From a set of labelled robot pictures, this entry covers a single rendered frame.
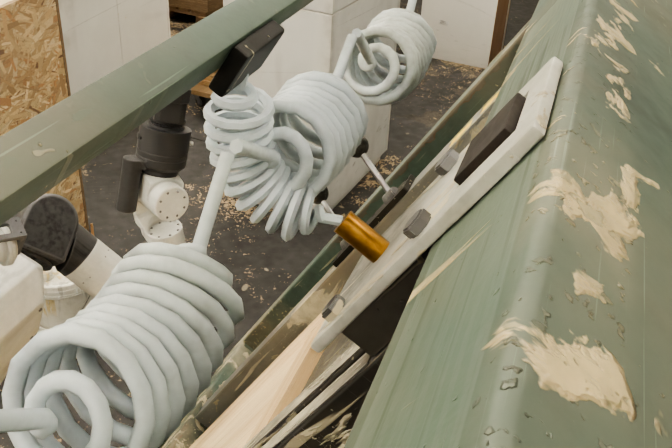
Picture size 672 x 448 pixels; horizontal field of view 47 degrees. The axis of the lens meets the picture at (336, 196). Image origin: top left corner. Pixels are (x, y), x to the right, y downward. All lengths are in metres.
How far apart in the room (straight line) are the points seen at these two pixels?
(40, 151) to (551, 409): 0.18
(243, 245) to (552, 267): 3.50
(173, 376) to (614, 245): 0.17
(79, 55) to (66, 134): 4.25
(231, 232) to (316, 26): 1.10
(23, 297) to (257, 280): 2.23
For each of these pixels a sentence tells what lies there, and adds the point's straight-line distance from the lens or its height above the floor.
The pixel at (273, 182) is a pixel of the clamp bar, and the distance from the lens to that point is 0.44.
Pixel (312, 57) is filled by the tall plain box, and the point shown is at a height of 0.88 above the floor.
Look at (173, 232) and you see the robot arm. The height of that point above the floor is 1.32.
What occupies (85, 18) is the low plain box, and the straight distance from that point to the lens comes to 4.54.
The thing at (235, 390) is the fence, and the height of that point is 1.01.
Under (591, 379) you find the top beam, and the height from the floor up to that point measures 1.94.
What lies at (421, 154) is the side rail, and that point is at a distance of 1.39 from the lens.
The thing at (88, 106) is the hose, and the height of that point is 1.96.
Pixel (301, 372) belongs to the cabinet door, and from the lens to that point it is 1.05.
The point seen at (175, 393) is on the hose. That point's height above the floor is 1.87.
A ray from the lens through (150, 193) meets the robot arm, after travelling 1.35.
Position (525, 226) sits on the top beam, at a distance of 0.28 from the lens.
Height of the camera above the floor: 2.09
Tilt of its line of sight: 30 degrees down
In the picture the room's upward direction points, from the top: 3 degrees clockwise
